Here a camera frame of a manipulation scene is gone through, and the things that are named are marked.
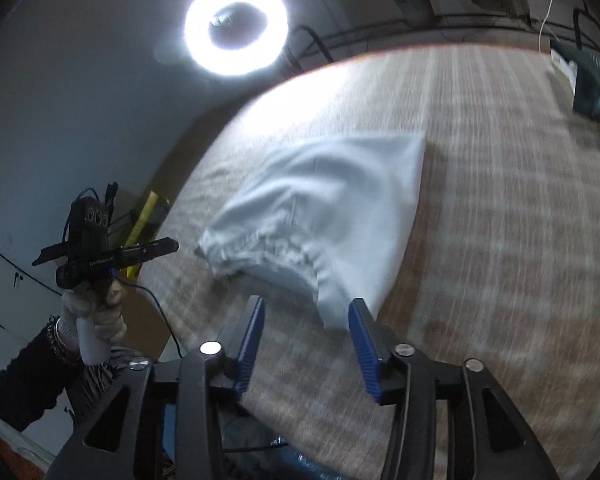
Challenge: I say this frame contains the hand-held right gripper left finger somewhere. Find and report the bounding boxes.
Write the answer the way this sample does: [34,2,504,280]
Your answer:
[45,296,266,480]

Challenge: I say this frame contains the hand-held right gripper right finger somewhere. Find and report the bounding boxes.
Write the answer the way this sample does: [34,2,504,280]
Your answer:
[347,298,561,480]

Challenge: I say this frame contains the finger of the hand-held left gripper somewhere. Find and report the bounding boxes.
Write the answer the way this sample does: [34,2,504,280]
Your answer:
[111,237,180,262]

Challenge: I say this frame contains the white t-shirt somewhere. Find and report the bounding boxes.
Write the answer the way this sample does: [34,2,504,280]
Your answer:
[195,132,427,331]

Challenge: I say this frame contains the person's left forearm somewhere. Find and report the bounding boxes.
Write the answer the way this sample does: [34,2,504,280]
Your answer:
[0,312,88,433]

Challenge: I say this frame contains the black metal clothes rack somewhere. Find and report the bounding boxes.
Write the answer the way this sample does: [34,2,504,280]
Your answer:
[282,0,551,73]

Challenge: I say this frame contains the person's left hand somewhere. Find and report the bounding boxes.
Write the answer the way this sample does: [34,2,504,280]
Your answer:
[60,279,128,363]

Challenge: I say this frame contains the yellow black bag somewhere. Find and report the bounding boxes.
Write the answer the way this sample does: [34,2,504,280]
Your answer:
[125,190,168,278]

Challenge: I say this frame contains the striped grey cloth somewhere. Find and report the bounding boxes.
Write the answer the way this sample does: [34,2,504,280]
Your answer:
[67,347,131,421]

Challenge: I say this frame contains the plaid beige bed blanket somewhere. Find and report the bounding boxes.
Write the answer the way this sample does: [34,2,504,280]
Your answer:
[140,45,600,480]

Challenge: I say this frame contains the potted plant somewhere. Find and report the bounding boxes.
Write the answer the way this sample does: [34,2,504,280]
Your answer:
[392,0,433,23]

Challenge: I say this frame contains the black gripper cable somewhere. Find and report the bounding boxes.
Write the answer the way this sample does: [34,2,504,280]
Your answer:
[112,280,187,359]

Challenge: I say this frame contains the ring light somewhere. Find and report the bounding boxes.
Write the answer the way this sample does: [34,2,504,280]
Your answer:
[184,0,289,78]

